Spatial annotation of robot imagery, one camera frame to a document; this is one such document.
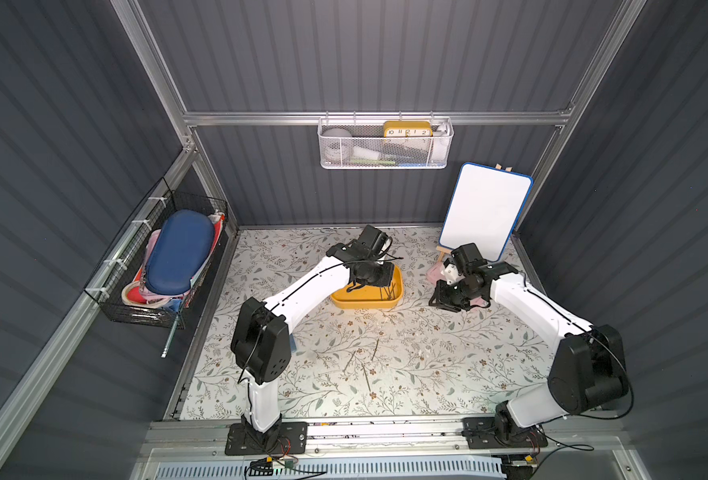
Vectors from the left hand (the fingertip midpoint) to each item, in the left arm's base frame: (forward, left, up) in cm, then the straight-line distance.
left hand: (394, 281), depth 84 cm
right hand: (-4, -13, -5) cm, 15 cm away
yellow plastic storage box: (+6, +6, -18) cm, 20 cm away
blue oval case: (-1, +52, +17) cm, 55 cm away
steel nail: (-22, +8, -17) cm, 29 cm away
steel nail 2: (-13, +5, -17) cm, 22 cm away
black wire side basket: (-12, +62, +17) cm, 65 cm away
